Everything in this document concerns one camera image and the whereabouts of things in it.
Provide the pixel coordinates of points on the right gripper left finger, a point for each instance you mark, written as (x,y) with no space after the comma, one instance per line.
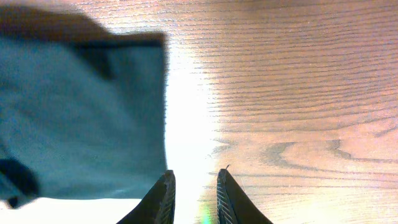
(157,206)

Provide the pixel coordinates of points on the black pants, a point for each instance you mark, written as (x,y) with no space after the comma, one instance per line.
(81,121)

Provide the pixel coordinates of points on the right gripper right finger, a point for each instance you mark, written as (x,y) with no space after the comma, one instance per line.
(233,205)

